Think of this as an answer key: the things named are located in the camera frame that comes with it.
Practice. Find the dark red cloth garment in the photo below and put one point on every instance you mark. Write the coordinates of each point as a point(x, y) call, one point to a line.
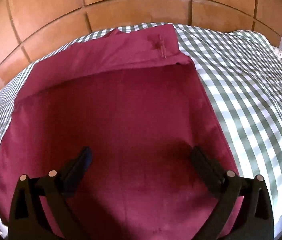
point(137, 102)

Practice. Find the wooden wardrobe doors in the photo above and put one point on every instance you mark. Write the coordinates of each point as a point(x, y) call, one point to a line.
point(30, 29)

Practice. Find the green white checkered bedsheet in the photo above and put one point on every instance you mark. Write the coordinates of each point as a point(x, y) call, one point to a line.
point(242, 75)

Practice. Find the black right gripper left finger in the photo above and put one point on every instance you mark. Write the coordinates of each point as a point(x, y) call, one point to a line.
point(27, 219)

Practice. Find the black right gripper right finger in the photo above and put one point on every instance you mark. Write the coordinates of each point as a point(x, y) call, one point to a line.
point(255, 217)

